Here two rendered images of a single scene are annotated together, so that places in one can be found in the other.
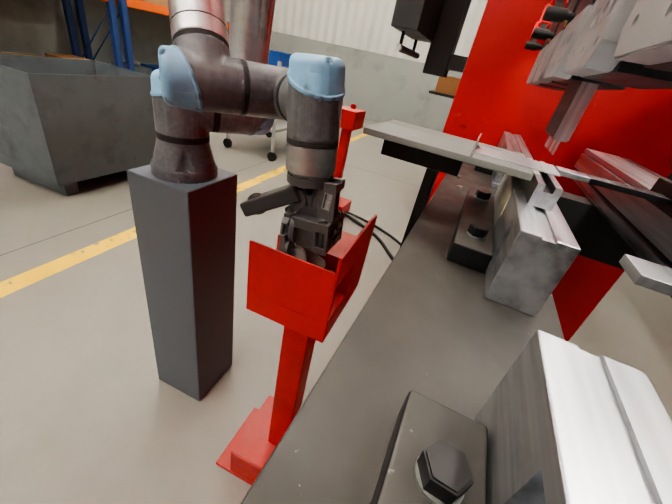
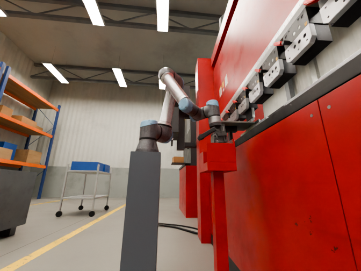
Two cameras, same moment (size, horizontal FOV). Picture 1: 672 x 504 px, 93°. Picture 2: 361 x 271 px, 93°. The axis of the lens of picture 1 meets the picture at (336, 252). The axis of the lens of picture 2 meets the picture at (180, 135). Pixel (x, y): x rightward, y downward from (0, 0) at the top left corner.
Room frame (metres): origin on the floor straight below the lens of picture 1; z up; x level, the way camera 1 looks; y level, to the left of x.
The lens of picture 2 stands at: (-0.36, 0.60, 0.59)
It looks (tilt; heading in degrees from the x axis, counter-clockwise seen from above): 16 degrees up; 339
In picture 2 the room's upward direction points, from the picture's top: 1 degrees clockwise
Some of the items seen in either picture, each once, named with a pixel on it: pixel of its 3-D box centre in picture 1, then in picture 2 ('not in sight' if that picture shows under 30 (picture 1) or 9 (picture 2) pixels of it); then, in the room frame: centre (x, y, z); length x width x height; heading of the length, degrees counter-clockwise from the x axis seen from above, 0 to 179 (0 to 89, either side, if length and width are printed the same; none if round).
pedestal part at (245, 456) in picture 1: (271, 443); not in sight; (0.53, 0.07, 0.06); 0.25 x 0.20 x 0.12; 74
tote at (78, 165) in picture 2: (266, 60); (87, 166); (3.75, 1.12, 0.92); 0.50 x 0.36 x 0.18; 75
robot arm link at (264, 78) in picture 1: (279, 93); (197, 113); (0.55, 0.14, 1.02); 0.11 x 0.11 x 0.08; 33
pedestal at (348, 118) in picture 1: (340, 163); not in sight; (2.43, 0.11, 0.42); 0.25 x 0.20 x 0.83; 72
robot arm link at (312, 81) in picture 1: (314, 101); (212, 109); (0.48, 0.07, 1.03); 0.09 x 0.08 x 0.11; 33
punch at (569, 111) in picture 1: (564, 118); (250, 116); (0.56, -0.29, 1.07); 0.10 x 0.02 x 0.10; 162
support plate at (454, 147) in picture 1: (448, 144); (231, 126); (0.60, -0.15, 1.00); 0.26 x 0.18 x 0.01; 72
